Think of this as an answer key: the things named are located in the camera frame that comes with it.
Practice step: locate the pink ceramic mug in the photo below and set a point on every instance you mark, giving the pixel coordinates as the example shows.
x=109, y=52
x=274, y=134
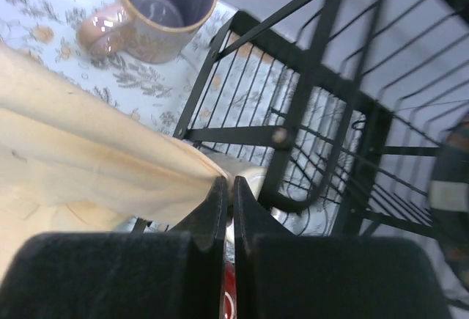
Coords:
x=152, y=31

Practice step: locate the black wire dish rack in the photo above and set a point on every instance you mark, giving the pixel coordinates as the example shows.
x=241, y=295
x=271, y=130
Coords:
x=349, y=102

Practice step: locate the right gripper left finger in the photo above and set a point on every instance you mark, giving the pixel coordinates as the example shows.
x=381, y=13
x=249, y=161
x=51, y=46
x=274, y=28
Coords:
x=173, y=274

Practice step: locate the red bowl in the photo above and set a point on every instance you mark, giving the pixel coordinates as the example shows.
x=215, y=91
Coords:
x=229, y=300

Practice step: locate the floral table mat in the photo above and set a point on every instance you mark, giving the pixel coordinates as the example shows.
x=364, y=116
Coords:
x=152, y=95

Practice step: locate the beige t shirt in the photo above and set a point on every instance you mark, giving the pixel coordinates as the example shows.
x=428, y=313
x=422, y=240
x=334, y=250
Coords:
x=69, y=161

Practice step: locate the black rimmed beige plate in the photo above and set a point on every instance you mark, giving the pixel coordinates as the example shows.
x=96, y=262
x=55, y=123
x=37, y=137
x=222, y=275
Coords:
x=448, y=198

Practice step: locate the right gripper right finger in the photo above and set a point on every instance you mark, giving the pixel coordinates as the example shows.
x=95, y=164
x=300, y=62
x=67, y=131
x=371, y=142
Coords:
x=281, y=275

